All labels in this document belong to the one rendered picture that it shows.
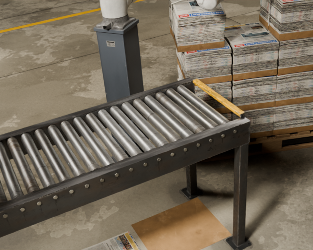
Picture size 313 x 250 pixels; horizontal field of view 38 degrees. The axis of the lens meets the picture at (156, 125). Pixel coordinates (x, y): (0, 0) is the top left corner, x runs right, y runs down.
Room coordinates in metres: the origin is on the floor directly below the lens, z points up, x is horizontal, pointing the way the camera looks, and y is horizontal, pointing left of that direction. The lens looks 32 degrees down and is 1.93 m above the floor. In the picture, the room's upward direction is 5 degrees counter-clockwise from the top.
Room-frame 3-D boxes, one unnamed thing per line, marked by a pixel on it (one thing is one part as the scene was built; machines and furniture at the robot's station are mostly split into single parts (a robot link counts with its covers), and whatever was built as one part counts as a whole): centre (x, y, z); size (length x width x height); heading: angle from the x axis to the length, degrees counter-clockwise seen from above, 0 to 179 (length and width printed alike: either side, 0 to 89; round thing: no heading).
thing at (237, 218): (1.77, -0.40, 0.34); 0.06 x 0.06 x 0.68; 24
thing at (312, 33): (2.76, -0.91, 0.86); 0.38 x 0.29 x 0.04; 5
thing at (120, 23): (2.64, 0.20, 1.03); 0.22 x 0.18 x 0.06; 152
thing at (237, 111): (1.99, -0.32, 0.81); 0.43 x 0.03 x 0.02; 24
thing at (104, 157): (1.73, 0.29, 0.77); 0.47 x 0.05 x 0.05; 24
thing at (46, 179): (1.62, 0.53, 0.77); 0.47 x 0.05 x 0.05; 24
